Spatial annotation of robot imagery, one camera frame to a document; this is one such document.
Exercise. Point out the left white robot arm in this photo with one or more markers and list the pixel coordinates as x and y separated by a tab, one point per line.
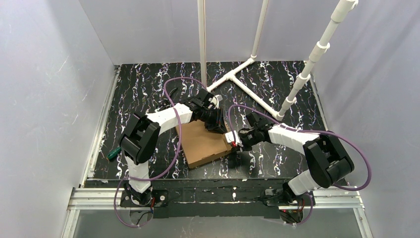
139	138

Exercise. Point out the black pliers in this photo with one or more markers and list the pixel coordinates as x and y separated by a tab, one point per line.
164	102

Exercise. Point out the brown cardboard box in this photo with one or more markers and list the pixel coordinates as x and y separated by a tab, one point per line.
201	146

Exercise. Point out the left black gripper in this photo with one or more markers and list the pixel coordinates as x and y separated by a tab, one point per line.
213	117

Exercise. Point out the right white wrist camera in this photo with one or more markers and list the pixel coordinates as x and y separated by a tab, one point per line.
233	139

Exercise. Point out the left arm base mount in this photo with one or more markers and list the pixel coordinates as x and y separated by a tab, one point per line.
130	198

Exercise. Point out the aluminium table frame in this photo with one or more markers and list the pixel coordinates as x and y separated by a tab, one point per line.
215	200

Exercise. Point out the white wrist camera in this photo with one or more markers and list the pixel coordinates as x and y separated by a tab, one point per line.
233	139
216	101

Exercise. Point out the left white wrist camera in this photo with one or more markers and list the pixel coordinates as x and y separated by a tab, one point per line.
216	101

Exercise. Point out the white PVC pipe frame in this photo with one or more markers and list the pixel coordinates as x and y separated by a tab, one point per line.
269	30

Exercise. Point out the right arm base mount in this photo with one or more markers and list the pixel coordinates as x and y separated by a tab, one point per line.
299	207

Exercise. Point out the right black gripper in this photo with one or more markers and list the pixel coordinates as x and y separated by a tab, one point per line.
243	140

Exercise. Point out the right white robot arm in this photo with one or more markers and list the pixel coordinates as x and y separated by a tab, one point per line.
326	157

